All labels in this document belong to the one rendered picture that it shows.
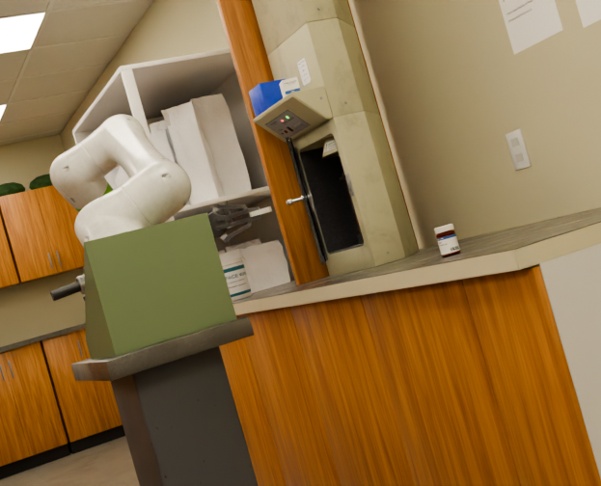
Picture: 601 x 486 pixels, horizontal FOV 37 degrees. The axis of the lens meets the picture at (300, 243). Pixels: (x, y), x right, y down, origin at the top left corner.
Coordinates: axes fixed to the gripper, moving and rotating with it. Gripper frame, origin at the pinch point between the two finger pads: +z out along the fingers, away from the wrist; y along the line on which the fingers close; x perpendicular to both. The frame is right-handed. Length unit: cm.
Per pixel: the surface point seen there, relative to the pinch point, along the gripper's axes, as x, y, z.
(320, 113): -9.0, 23.1, 26.1
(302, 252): 23.6, -15.5, 8.4
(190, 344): -96, -28, -15
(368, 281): -63, -27, 25
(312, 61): -4.5, 39.9, 28.1
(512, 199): -3, -18, 76
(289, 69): 9.5, 42.1, 21.0
